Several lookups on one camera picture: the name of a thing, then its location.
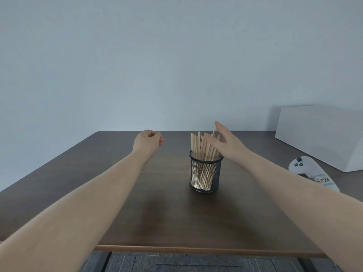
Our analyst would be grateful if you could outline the person's left hand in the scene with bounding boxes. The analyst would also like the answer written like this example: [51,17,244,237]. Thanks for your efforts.
[132,129,164,156]

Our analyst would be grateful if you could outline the person's right hand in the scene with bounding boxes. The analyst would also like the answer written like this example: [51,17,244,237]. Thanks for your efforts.
[204,121,252,165]

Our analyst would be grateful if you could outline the person's left forearm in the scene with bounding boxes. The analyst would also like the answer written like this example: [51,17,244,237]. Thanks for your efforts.
[0,151,155,272]

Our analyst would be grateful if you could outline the person's right forearm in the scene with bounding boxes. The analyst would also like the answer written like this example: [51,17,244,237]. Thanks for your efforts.
[235,152,363,272]

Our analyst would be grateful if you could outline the bundle of wooden sticks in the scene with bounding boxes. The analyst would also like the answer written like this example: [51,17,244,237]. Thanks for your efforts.
[191,131,222,188]

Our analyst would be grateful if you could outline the black mesh pen cup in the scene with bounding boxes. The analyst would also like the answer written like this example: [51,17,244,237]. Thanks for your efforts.
[188,149,224,193]

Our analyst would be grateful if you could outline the white handheld controller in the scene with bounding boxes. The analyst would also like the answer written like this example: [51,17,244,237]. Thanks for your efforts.
[288,157,340,193]

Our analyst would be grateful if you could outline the white box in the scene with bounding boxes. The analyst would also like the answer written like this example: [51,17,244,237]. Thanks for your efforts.
[275,104,363,172]

